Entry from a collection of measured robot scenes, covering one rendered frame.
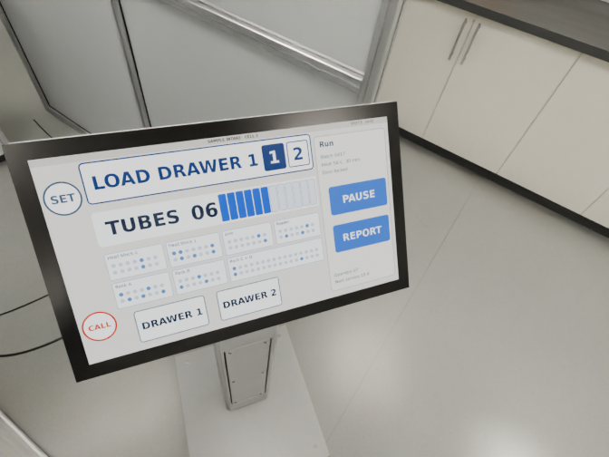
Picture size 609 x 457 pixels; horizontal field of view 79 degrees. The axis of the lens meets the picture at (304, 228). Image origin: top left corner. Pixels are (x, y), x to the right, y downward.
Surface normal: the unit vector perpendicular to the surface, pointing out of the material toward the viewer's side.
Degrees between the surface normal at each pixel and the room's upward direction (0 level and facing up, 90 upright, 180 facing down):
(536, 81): 90
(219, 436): 3
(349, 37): 90
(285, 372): 5
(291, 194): 50
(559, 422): 0
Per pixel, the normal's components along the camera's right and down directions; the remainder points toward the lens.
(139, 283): 0.33, 0.18
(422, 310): 0.11, -0.62
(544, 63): -0.57, 0.60
